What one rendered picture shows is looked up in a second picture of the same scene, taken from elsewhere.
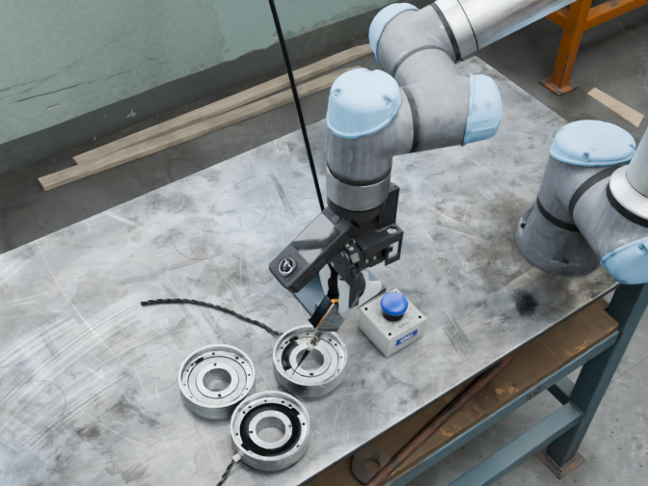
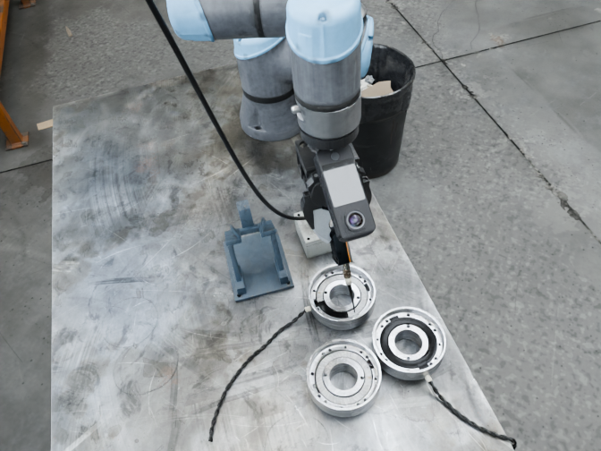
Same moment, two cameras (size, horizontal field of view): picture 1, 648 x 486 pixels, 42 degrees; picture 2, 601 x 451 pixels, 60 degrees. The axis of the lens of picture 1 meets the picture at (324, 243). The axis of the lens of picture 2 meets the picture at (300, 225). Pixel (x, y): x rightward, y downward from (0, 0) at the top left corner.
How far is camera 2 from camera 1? 77 cm
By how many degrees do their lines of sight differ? 42
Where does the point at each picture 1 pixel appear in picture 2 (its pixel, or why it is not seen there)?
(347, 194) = (355, 113)
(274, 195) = (125, 286)
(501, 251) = (268, 150)
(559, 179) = (274, 64)
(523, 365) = not seen: hidden behind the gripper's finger
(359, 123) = (358, 25)
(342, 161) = (349, 82)
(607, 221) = not seen: hidden behind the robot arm
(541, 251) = (288, 124)
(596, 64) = (16, 114)
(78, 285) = not seen: outside the picture
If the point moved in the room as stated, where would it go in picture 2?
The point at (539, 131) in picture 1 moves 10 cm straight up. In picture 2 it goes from (162, 97) to (149, 59)
